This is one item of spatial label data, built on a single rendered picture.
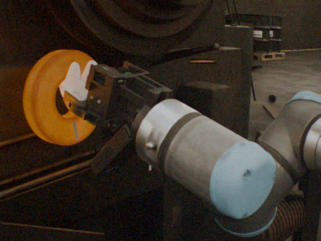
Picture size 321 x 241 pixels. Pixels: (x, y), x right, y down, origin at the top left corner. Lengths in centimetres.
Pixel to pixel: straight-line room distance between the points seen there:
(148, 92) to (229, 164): 15
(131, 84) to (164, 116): 9
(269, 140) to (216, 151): 15
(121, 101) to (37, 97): 14
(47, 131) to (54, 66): 10
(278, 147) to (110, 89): 24
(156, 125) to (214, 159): 9
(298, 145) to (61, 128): 37
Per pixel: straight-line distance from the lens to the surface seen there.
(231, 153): 58
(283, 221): 119
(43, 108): 77
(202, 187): 59
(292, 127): 71
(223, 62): 131
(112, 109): 70
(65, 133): 81
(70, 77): 77
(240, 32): 368
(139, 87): 69
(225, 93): 114
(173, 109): 64
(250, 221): 69
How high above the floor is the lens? 96
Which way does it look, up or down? 12 degrees down
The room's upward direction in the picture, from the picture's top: 1 degrees clockwise
